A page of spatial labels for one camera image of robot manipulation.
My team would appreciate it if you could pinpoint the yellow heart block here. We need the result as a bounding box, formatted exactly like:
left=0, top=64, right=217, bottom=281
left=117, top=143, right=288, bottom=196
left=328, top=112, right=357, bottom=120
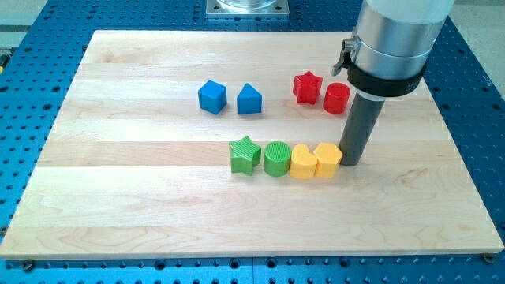
left=290, top=144, right=318, bottom=179

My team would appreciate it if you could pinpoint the blue cube block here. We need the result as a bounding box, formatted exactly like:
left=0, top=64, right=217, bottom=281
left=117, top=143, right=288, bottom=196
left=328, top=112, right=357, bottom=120
left=198, top=80, right=227, bottom=114

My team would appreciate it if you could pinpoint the green cylinder block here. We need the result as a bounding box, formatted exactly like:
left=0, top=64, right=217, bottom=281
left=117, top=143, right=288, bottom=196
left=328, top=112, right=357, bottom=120
left=264, top=141, right=291, bottom=177

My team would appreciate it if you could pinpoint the yellow pentagon block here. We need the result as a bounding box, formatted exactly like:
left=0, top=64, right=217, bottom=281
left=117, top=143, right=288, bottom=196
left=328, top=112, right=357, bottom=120
left=313, top=143, right=343, bottom=178

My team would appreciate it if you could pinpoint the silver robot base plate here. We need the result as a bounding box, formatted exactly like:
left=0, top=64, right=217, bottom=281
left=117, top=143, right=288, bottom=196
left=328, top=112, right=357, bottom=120
left=206, top=0, right=290, bottom=17

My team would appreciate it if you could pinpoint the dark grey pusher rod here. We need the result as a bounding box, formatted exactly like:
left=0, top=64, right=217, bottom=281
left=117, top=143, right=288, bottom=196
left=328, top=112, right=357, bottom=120
left=339, top=92, right=385, bottom=166

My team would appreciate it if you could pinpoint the black clamp with lever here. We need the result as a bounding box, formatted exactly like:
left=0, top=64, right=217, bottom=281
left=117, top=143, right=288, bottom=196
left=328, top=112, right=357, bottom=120
left=331, top=37, right=427, bottom=98

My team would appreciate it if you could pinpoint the silver robot arm cylinder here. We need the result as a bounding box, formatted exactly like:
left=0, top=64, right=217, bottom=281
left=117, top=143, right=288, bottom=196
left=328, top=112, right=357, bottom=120
left=351, top=0, right=455, bottom=80

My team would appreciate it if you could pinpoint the green star block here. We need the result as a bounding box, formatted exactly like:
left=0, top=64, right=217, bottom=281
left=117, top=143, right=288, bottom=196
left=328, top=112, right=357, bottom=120
left=229, top=136, right=261, bottom=175

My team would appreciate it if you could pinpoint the red star block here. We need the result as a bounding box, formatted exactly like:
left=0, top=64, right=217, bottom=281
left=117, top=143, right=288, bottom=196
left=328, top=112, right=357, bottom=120
left=293, top=71, right=323, bottom=105

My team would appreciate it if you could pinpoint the blue triangle block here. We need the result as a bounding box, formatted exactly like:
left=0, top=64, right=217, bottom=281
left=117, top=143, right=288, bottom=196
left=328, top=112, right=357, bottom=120
left=237, top=83, right=263, bottom=114

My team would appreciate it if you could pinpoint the red cylinder block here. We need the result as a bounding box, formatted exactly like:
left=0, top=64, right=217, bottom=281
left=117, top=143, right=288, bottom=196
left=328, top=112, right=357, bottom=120
left=323, top=83, right=350, bottom=114

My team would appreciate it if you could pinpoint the light wooden board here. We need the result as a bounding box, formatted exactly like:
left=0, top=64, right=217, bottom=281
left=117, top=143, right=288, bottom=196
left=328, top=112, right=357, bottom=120
left=1, top=31, right=503, bottom=260

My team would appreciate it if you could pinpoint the blue perforated metal table plate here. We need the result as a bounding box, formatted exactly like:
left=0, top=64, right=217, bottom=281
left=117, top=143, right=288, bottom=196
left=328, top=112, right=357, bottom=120
left=1, top=1, right=504, bottom=283

